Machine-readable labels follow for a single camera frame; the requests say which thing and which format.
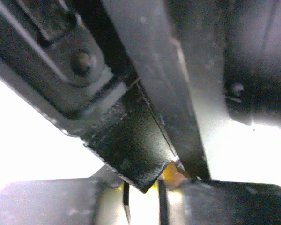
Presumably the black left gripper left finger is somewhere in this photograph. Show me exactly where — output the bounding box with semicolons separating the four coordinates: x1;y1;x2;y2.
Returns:
0;166;128;225

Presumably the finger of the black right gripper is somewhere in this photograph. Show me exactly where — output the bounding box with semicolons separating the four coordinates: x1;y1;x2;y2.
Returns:
83;82;176;193
103;0;210;180

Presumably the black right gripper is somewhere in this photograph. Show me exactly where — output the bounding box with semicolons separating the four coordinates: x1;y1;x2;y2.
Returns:
0;0;281;131

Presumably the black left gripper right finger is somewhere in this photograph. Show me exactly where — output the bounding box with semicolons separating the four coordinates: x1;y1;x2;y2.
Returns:
158;179;281;225

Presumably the yellow banana bunch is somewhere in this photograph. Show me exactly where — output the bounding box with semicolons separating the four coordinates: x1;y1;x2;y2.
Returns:
146;161;190;192

